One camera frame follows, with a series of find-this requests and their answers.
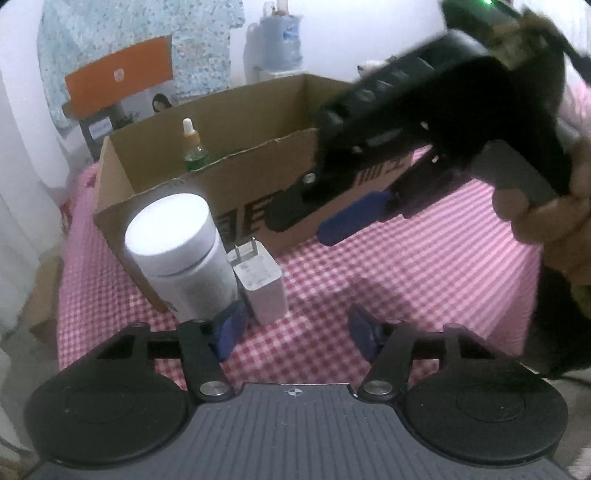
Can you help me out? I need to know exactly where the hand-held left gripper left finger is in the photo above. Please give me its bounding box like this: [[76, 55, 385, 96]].
[[95, 300, 252, 402]]

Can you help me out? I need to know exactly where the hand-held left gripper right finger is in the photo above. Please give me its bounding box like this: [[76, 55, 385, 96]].
[[347, 307, 497, 402]]

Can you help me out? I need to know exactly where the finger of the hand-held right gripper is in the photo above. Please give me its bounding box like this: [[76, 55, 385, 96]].
[[318, 150, 467, 246], [267, 171, 356, 232]]

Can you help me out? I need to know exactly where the white charger plug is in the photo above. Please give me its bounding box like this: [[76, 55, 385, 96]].
[[226, 236, 289, 326]]

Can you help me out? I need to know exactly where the white round jar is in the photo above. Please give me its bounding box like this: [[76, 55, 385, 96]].
[[124, 193, 241, 324]]

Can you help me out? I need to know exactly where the brown cardboard box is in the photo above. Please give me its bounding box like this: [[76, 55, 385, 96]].
[[92, 73, 416, 315]]

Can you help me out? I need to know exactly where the green glass dropper bottle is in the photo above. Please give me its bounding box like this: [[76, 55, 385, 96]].
[[182, 118, 211, 172]]

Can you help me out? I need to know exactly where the person's right hand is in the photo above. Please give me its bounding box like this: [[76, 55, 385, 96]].
[[492, 138, 591, 283]]

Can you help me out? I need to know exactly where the red white checkered tablecloth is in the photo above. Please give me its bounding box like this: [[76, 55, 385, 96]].
[[58, 143, 591, 384]]

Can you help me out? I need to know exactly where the water dispenser bottle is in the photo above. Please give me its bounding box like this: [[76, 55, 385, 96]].
[[242, 21, 310, 86]]

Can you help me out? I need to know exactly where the clear water jug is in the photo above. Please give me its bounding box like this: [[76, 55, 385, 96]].
[[259, 11, 305, 72]]

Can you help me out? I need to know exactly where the floral curtain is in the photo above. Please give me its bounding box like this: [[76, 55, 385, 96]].
[[39, 0, 245, 134]]

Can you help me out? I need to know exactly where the orange and white carton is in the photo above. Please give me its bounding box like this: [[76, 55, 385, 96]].
[[62, 37, 178, 162]]

